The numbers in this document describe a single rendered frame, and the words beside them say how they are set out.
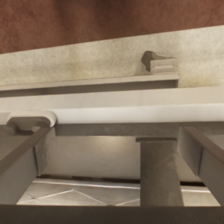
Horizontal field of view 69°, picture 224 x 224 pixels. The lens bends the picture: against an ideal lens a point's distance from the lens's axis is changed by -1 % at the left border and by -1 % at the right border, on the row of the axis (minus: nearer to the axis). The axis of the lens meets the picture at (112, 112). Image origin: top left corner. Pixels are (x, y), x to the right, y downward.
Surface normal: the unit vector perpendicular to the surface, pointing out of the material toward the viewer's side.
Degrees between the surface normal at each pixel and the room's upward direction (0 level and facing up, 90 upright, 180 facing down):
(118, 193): 90
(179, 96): 90
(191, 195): 90
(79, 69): 0
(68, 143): 0
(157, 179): 90
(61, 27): 0
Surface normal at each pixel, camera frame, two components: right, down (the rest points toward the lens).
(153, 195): -0.15, -0.77
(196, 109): -0.13, 0.63
